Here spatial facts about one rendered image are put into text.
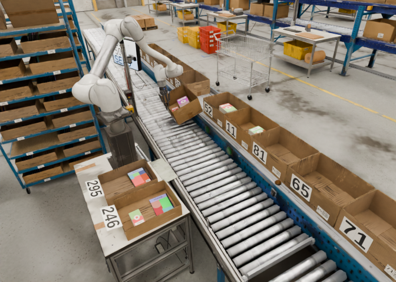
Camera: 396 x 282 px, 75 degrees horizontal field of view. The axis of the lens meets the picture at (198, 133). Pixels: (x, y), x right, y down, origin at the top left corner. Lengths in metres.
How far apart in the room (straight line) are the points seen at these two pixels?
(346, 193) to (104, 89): 1.76
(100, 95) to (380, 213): 1.92
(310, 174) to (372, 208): 0.41
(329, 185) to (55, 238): 2.48
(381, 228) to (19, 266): 2.80
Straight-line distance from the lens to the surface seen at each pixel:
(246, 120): 2.47
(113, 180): 2.19
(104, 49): 2.27
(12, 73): 3.00
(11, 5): 2.91
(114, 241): 1.81
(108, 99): 1.97
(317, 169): 2.04
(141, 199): 1.97
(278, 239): 1.76
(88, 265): 2.71
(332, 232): 1.70
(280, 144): 2.23
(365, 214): 1.87
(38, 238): 3.12
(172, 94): 2.88
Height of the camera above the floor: 2.16
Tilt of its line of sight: 33 degrees down
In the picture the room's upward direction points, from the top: 3 degrees counter-clockwise
